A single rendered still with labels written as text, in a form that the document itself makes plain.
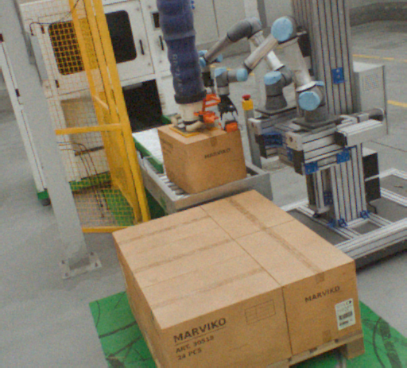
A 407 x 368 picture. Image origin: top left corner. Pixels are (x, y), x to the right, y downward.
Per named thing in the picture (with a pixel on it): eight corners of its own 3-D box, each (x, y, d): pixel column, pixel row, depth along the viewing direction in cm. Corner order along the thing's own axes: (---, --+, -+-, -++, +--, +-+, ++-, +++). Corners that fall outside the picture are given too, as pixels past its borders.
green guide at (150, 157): (113, 135, 592) (111, 126, 589) (123, 132, 595) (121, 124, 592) (152, 176, 447) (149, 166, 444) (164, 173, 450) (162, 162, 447)
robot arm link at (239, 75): (248, 65, 342) (231, 67, 346) (243, 69, 332) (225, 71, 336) (250, 78, 344) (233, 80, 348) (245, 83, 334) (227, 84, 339)
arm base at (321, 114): (320, 114, 354) (319, 98, 351) (335, 118, 341) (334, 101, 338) (300, 120, 349) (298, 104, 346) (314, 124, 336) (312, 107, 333)
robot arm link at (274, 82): (261, 95, 385) (259, 75, 381) (272, 90, 395) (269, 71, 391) (277, 94, 378) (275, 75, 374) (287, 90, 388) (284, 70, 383)
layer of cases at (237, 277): (125, 287, 376) (111, 232, 363) (261, 241, 403) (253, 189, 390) (178, 401, 268) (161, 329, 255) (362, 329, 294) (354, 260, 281)
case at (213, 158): (166, 177, 441) (156, 128, 428) (213, 163, 454) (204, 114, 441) (196, 199, 387) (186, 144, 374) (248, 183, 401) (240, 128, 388)
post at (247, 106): (259, 217, 475) (241, 100, 443) (266, 214, 477) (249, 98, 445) (262, 219, 469) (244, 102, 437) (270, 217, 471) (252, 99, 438)
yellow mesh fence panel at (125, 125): (63, 245, 491) (-10, -9, 423) (70, 239, 499) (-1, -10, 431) (156, 245, 460) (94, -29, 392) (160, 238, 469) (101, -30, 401)
